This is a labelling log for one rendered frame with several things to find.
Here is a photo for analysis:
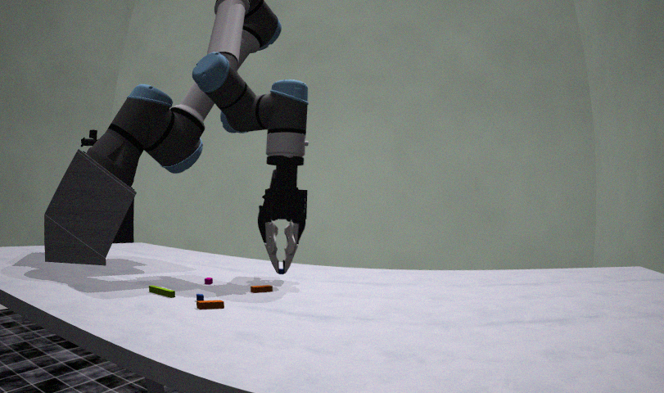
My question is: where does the lime green rod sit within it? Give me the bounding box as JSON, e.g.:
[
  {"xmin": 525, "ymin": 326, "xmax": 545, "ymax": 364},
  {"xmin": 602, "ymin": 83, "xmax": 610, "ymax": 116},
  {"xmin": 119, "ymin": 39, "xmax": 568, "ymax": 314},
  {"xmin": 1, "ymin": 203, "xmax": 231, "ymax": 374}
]
[{"xmin": 149, "ymin": 286, "xmax": 175, "ymax": 298}]

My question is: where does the orange rod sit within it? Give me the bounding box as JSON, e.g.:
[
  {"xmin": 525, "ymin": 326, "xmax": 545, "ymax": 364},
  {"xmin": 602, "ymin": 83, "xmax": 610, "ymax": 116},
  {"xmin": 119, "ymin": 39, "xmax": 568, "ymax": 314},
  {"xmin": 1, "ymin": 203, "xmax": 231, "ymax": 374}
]
[
  {"xmin": 196, "ymin": 300, "xmax": 224, "ymax": 309},
  {"xmin": 251, "ymin": 285, "xmax": 273, "ymax": 293}
]

